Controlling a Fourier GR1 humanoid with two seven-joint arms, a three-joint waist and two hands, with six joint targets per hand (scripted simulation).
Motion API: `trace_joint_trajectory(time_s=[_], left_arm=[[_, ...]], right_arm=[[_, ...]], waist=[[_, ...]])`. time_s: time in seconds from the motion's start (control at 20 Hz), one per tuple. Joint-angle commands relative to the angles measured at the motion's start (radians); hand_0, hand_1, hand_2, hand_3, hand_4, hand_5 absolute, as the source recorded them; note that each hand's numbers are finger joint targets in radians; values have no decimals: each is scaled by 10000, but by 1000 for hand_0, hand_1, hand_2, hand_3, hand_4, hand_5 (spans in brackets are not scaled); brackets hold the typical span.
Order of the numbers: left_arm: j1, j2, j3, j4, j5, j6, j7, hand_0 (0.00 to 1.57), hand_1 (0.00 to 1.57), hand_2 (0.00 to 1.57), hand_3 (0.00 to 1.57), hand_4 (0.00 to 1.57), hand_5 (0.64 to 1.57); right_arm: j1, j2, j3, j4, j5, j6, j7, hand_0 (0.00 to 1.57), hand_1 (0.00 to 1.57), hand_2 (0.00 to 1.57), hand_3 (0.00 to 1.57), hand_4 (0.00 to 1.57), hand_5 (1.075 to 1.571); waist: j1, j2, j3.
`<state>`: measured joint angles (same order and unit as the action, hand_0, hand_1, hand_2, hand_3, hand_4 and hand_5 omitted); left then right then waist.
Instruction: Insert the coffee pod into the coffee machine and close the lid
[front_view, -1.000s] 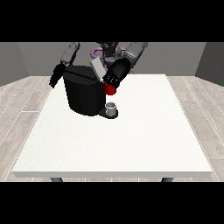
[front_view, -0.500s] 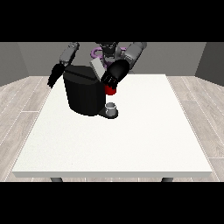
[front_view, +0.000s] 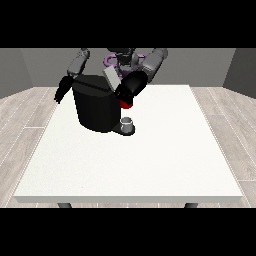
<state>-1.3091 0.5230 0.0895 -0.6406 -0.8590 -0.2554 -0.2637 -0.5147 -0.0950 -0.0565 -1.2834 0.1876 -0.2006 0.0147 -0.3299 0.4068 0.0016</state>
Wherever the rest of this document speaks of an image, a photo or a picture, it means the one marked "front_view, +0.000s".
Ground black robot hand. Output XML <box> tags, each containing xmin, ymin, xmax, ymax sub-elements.
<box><xmin>114</xmin><ymin>70</ymin><xmax>149</xmax><ymax>105</ymax></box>
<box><xmin>53</xmin><ymin>75</ymin><xmax>75</xmax><ymax>105</ymax></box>

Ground red pod holder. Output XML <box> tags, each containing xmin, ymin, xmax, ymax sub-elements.
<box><xmin>119</xmin><ymin>99</ymin><xmax>134</xmax><ymax>110</ymax></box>

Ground pale grey machine lid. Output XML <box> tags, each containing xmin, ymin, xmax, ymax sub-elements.
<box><xmin>102</xmin><ymin>65</ymin><xmax>122</xmax><ymax>91</ymax></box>

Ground black coffee machine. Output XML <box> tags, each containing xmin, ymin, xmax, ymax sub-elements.
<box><xmin>71</xmin><ymin>74</ymin><xmax>136</xmax><ymax>137</ymax></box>

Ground grey robot trunk purple rings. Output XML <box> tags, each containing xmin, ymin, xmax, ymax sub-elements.
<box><xmin>103</xmin><ymin>48</ymin><xmax>148</xmax><ymax>77</ymax></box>

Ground small grey cup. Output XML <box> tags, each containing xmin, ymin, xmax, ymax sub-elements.
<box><xmin>120</xmin><ymin>116</ymin><xmax>135</xmax><ymax>133</ymax></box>

